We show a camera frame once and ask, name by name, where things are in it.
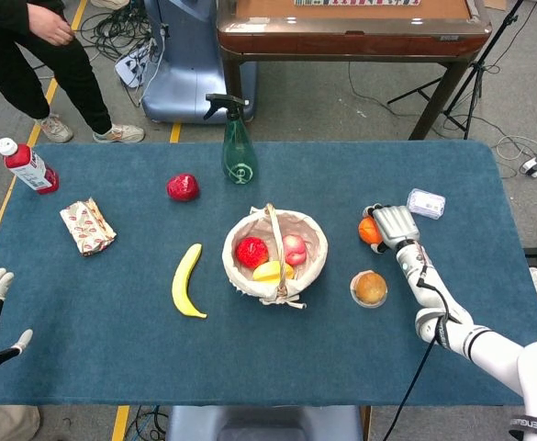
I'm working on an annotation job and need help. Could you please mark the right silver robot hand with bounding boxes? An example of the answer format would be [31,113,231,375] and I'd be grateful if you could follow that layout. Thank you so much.
[362,203,421,254]

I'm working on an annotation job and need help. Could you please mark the orange fruit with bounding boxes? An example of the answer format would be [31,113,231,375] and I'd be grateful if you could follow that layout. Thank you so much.
[358,217,383,244]

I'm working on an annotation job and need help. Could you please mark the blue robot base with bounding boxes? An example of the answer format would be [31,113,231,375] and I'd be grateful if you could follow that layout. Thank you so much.
[140,0,258,124]

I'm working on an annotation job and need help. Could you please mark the woven basket with cloth lining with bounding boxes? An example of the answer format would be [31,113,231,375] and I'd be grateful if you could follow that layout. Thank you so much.
[221,203,330,310]

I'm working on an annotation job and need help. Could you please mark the small clear plastic box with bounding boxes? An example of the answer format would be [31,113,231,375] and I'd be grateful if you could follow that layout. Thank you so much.
[406,187,447,221]

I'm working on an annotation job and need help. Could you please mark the brown muffin in cup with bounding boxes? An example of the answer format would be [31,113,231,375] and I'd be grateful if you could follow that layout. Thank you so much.
[350,269,389,309]

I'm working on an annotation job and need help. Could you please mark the pink peach toy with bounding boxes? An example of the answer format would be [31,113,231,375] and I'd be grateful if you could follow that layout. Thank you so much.
[282,234,308,266]

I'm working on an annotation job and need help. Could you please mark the yellow lemon toy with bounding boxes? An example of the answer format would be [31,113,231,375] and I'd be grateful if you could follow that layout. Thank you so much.
[252,260,296,283]

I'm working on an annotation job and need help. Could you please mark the red white snack packet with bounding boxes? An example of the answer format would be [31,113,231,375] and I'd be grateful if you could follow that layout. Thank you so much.
[59,197,117,257]

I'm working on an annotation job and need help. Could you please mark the blue table cloth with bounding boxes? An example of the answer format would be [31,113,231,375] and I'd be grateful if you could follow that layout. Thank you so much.
[0,140,537,407]

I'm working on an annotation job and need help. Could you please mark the red strawberry toy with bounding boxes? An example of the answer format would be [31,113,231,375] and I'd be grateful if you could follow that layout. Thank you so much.
[235,236,270,269]

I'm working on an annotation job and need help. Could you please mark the red drink bottle white cap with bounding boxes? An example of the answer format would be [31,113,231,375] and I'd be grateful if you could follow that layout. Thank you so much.
[0,137,61,196]

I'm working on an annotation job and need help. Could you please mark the green spray bottle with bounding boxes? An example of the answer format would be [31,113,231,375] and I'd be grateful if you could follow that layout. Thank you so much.
[204,93,259,186]

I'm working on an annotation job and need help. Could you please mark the black tripod stand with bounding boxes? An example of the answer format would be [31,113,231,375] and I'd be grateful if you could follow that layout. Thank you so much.
[386,0,526,141]

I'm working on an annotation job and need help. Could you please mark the brown mahjong table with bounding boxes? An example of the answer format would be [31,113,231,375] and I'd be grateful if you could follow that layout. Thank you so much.
[216,0,493,141]

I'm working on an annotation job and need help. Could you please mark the yellow banana toy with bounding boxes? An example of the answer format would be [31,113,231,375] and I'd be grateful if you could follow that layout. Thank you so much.
[171,243,208,320]

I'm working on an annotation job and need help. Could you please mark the red pomegranate toy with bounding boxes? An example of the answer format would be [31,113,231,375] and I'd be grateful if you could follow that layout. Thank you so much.
[166,173,201,202]

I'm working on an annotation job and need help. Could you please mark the blue grey robot chest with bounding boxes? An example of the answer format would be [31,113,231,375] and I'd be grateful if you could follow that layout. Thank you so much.
[164,404,364,441]

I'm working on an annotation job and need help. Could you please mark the person in black clothes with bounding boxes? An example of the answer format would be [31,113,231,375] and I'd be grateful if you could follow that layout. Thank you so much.
[0,0,146,144]

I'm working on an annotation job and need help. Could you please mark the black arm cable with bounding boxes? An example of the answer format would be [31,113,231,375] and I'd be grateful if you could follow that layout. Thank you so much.
[381,245,458,441]

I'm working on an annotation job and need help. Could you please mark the tangled black floor cables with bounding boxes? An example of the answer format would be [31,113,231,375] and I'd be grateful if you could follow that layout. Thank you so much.
[75,0,168,108]

